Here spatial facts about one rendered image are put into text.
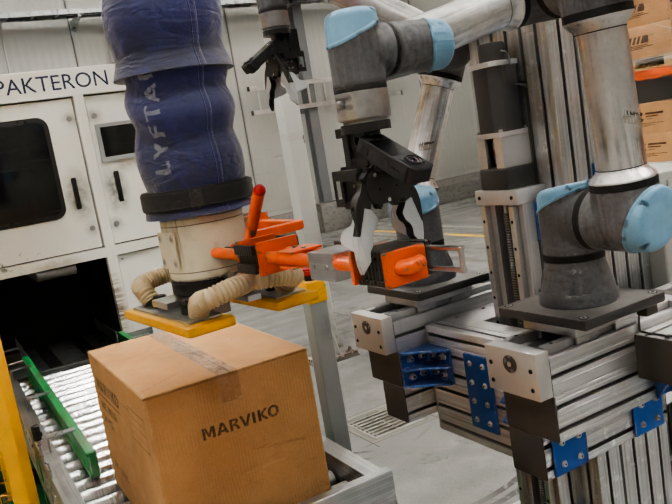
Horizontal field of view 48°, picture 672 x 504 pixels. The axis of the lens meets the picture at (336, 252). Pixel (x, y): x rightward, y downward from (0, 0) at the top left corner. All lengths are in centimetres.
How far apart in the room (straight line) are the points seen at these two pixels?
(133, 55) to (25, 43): 916
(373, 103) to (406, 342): 89
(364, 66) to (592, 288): 67
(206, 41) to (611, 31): 73
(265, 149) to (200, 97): 995
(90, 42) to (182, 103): 935
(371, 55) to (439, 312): 95
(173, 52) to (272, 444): 91
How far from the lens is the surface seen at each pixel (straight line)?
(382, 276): 104
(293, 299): 149
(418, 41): 109
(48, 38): 1071
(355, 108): 104
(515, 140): 171
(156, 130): 148
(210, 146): 147
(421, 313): 183
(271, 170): 1144
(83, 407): 323
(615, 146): 136
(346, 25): 104
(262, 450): 181
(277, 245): 132
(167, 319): 151
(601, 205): 138
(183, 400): 171
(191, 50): 148
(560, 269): 148
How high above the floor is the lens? 143
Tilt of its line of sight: 9 degrees down
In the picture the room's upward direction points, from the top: 9 degrees counter-clockwise
